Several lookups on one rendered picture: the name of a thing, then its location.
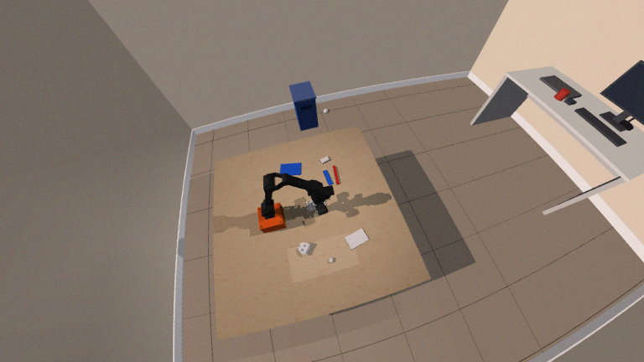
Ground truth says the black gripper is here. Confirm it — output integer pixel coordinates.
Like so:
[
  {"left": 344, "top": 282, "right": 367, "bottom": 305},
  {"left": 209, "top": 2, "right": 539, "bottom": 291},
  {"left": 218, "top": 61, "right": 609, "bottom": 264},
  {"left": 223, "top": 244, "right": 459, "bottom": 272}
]
[{"left": 310, "top": 196, "right": 328, "bottom": 215}]

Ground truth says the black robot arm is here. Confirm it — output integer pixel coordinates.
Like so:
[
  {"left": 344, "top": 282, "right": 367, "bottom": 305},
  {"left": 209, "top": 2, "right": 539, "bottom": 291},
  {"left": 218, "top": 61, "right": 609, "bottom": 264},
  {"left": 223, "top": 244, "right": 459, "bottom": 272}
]
[{"left": 261, "top": 173, "right": 335, "bottom": 220}]

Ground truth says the blue flat plate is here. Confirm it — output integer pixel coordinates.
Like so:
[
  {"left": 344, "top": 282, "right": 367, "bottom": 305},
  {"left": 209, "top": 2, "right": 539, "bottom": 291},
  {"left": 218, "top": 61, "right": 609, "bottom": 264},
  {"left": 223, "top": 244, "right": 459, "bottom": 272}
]
[
  {"left": 280, "top": 163, "right": 301, "bottom": 175},
  {"left": 323, "top": 170, "right": 333, "bottom": 185}
]

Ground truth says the white flat rectangular plate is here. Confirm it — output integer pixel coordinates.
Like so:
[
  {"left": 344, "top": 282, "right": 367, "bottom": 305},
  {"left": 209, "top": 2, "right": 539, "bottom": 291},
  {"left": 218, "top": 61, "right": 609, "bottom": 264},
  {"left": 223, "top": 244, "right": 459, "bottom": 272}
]
[{"left": 345, "top": 228, "right": 369, "bottom": 249}]

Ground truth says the white metal plate with two round holes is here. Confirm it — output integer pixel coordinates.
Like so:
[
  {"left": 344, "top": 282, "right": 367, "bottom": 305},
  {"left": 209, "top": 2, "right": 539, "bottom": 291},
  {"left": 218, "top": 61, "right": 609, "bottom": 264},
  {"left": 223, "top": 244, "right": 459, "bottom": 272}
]
[{"left": 299, "top": 243, "right": 310, "bottom": 256}]

